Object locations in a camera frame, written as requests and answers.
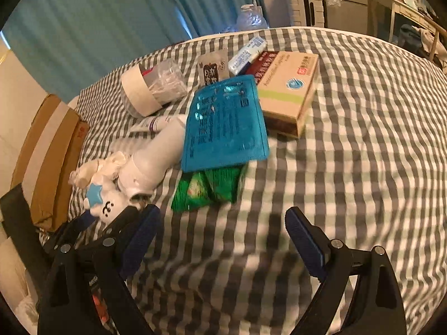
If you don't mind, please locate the blue foil pouch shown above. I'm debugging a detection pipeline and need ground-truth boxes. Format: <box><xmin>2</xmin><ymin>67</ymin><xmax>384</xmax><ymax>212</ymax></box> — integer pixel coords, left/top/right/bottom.
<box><xmin>181</xmin><ymin>74</ymin><xmax>270</xmax><ymax>173</ymax></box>

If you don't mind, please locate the beige and red medicine box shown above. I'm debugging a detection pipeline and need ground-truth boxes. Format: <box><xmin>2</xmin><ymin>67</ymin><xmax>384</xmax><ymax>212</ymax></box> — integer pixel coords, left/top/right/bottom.
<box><xmin>249</xmin><ymin>51</ymin><xmax>320</xmax><ymax>138</ymax></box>

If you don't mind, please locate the teal curtain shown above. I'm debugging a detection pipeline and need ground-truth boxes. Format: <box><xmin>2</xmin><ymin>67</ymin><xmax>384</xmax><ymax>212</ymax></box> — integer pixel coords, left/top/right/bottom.
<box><xmin>2</xmin><ymin>0</ymin><xmax>269</xmax><ymax>102</ymax></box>

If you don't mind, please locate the clear plastic water bottle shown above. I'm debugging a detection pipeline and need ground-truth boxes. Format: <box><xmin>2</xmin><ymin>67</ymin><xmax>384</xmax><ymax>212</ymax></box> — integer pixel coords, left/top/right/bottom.
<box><xmin>237</xmin><ymin>3</ymin><xmax>269</xmax><ymax>32</ymax></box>

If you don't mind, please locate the brown cardboard box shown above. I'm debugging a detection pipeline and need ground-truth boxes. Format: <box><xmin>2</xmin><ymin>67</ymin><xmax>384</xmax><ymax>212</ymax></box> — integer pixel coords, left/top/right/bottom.
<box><xmin>10</xmin><ymin>94</ymin><xmax>89</xmax><ymax>233</ymax></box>

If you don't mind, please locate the white plush toy blue star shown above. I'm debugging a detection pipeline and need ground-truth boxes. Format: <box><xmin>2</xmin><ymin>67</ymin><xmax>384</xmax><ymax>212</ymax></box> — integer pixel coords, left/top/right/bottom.
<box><xmin>84</xmin><ymin>174</ymin><xmax>140</xmax><ymax>226</ymax></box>
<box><xmin>69</xmin><ymin>151</ymin><xmax>128</xmax><ymax>187</ymax></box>

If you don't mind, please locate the white plastic bottle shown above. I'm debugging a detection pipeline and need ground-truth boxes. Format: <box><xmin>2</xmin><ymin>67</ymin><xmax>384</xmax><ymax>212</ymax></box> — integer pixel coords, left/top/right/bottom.
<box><xmin>117</xmin><ymin>120</ymin><xmax>186</xmax><ymax>199</ymax></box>

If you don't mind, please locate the dark printed sachet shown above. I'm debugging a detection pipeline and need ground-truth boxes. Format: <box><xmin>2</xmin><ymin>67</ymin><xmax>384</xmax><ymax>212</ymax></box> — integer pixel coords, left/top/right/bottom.
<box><xmin>198</xmin><ymin>49</ymin><xmax>230</xmax><ymax>86</ymax></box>

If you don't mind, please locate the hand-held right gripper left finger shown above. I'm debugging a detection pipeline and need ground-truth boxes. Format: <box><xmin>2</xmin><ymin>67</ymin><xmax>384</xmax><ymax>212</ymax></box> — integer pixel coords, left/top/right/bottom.
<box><xmin>37</xmin><ymin>204</ymin><xmax>161</xmax><ymax>335</ymax></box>

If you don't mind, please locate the white suitcase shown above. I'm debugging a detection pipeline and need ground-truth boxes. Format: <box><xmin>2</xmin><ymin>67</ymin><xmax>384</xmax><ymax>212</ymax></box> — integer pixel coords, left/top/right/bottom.
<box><xmin>282</xmin><ymin>0</ymin><xmax>327</xmax><ymax>28</ymax></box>

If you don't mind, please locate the grey checked bed sheet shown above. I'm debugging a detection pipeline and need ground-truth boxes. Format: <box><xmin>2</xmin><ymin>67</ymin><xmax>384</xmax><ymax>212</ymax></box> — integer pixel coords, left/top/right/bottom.
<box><xmin>38</xmin><ymin>28</ymin><xmax>447</xmax><ymax>335</ymax></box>

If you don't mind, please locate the grey refrigerator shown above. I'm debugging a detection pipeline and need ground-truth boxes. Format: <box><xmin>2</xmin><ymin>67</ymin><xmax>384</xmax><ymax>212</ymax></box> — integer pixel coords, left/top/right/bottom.
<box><xmin>319</xmin><ymin>0</ymin><xmax>372</xmax><ymax>35</ymax></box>

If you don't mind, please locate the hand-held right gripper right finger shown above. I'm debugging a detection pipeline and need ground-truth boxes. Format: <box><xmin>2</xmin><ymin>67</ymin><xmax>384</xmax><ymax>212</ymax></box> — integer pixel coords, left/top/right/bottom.
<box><xmin>284</xmin><ymin>207</ymin><xmax>407</xmax><ymax>335</ymax></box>

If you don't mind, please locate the dark object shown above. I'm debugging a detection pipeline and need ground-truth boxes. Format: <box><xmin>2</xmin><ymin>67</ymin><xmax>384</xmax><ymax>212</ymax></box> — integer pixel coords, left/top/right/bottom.
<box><xmin>0</xmin><ymin>183</ymin><xmax>53</xmax><ymax>283</ymax></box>

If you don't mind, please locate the white tube with purple label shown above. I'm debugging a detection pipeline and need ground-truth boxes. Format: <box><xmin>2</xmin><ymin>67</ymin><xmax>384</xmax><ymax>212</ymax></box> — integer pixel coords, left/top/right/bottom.
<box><xmin>131</xmin><ymin>115</ymin><xmax>189</xmax><ymax>134</ymax></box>

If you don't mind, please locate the pile of clothes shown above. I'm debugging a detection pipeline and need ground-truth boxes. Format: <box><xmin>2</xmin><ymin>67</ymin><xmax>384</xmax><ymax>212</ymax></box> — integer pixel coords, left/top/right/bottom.
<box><xmin>400</xmin><ymin>24</ymin><xmax>447</xmax><ymax>70</ymax></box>

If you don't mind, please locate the small blue and white box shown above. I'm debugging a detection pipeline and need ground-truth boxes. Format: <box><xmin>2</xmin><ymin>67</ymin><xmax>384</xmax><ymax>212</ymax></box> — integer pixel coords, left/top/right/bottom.
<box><xmin>229</xmin><ymin>36</ymin><xmax>268</xmax><ymax>75</ymax></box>

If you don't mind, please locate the white desk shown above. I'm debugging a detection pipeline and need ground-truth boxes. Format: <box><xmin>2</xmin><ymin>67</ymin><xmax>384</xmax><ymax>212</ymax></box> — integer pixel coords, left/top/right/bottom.
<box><xmin>370</xmin><ymin>0</ymin><xmax>437</xmax><ymax>39</ymax></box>

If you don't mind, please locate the clear cotton swab container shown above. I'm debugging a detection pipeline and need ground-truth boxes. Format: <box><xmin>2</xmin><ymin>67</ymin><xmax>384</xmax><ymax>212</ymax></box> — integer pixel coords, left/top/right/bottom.
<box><xmin>120</xmin><ymin>59</ymin><xmax>189</xmax><ymax>118</ymax></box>

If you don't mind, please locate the green snack packet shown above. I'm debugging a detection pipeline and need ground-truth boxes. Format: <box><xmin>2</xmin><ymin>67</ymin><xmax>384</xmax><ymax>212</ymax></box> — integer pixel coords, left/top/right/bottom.
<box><xmin>171</xmin><ymin>166</ymin><xmax>249</xmax><ymax>213</ymax></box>

